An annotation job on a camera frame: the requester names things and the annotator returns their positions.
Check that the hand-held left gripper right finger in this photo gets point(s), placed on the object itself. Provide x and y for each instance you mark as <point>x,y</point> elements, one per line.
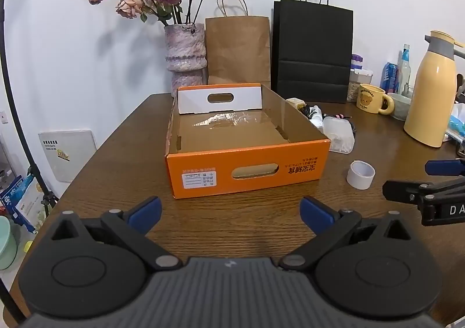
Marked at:
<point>315,215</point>

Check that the pink grey textured vase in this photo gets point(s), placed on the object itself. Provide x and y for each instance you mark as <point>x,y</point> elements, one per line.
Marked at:
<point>185,52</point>

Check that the clear bottle blue cap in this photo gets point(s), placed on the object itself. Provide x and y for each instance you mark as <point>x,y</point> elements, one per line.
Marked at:
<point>404,70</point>

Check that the white tape roll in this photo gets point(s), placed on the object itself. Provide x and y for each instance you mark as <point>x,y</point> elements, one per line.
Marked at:
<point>358,181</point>

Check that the clear oats container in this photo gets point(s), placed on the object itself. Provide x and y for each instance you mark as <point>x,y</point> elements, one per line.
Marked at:
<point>358,77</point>

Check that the pale green bowl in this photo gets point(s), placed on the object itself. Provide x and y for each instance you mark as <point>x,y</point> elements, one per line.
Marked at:
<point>399,106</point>

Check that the white wall socket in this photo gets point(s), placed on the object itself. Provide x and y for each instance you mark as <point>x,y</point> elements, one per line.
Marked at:
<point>3,117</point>

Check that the mint green bucket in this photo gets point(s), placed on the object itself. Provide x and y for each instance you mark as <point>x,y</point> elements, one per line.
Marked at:
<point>6,244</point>

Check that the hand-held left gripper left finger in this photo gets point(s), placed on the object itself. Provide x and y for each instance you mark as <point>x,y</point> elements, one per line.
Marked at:
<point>149,210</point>

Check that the small yellow cup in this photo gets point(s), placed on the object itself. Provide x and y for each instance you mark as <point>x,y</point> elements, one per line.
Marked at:
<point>28,246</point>

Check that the white green printed bag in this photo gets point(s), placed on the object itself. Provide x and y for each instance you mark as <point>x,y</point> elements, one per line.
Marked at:
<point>31,204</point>

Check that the blue box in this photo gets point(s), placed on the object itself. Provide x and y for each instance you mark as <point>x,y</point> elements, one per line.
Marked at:
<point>389,77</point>

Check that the yellow thermos jug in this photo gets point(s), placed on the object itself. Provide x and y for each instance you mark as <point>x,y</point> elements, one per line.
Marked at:
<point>430,95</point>

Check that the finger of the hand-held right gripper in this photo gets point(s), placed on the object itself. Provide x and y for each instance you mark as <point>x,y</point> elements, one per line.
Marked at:
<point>443,167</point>
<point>403,190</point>

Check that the small white bottle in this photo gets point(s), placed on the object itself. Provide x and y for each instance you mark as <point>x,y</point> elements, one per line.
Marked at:
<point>317,115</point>

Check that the blue tissue pack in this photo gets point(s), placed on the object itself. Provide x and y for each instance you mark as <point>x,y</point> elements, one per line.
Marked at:
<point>457,123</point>

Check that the black paper bag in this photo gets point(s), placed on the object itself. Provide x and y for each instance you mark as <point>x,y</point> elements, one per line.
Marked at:
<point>312,59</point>

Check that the blue printed bag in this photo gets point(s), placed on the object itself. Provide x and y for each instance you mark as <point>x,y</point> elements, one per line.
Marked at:
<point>9,197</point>

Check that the cream bear mug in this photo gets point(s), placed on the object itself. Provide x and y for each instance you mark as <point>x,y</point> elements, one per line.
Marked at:
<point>367,99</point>

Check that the white wall panel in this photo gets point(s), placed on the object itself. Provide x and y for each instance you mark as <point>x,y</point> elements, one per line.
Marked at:
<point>67,153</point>

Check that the brown paper bag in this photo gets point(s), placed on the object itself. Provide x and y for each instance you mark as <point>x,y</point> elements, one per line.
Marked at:
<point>236,52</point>

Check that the clear plastic container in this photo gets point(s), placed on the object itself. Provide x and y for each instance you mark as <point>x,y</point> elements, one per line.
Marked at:
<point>338,132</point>

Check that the black tripod stand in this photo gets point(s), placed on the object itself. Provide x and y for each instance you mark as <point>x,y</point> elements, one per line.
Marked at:
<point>14,110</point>

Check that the orange cardboard box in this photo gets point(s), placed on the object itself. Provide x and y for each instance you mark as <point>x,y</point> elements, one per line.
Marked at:
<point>203,168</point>

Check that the purple lid jar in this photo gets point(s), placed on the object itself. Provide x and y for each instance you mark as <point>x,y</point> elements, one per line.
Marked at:
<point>356,61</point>

